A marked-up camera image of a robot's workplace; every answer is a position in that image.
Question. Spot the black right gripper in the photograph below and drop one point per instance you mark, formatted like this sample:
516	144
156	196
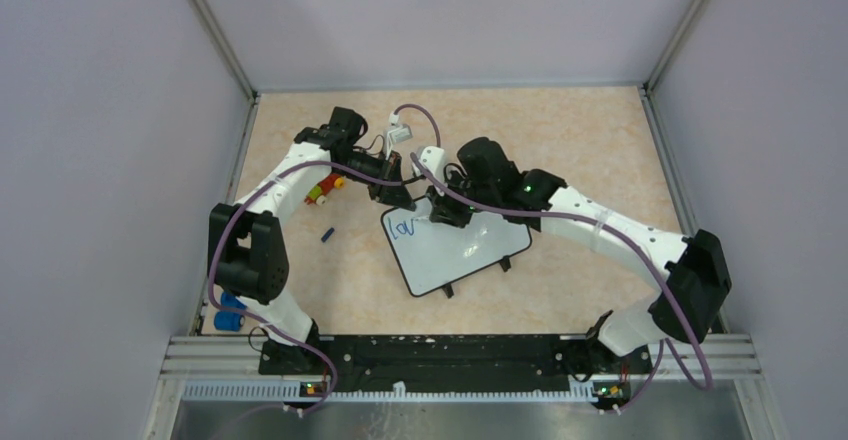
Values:
443	209

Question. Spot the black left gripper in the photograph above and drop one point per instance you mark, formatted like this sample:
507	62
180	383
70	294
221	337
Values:
394	195

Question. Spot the black framed whiteboard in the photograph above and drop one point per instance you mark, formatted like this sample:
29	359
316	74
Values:
434	257

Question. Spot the blue marker cap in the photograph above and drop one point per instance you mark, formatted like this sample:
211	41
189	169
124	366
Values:
327	235

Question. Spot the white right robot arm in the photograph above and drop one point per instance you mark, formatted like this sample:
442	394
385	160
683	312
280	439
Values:
689	273

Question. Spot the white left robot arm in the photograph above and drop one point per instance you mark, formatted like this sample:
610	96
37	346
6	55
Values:
246	250

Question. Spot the colourful toy brick car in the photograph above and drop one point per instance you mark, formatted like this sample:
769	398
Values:
319	193

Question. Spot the blue toy car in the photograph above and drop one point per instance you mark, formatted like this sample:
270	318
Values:
232	318

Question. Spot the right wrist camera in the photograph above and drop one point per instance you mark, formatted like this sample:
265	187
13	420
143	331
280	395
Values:
432	159

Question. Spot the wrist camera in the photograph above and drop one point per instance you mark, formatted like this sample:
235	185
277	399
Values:
395	133
432	159

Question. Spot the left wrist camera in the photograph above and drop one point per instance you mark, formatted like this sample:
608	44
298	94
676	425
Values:
395	133

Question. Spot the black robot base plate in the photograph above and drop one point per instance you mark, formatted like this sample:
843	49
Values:
387	356

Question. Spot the white slotted cable duct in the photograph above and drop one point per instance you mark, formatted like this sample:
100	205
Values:
289	391

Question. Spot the aluminium frame rails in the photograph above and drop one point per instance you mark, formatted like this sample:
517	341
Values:
760	416

